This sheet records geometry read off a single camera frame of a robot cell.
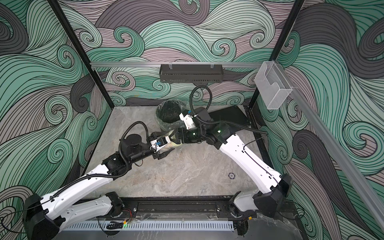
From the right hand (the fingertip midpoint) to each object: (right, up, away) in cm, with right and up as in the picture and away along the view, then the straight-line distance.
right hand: (173, 139), depth 66 cm
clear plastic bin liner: (-8, +12, +32) cm, 35 cm away
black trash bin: (-7, +13, +31) cm, 34 cm away
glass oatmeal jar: (-2, -3, 0) cm, 4 cm away
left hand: (-3, +1, +4) cm, 5 cm away
